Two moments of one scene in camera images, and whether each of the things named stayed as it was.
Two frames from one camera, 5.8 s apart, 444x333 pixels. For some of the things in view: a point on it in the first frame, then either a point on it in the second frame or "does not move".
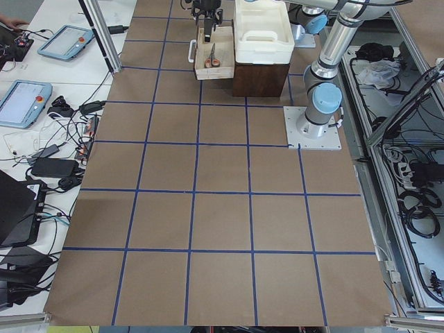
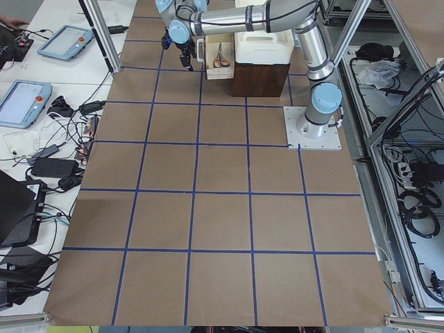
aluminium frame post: [104, 34] does not move
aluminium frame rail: [393, 98] does not move
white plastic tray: [263, 32] does not move
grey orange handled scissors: [211, 60] → [218, 61]
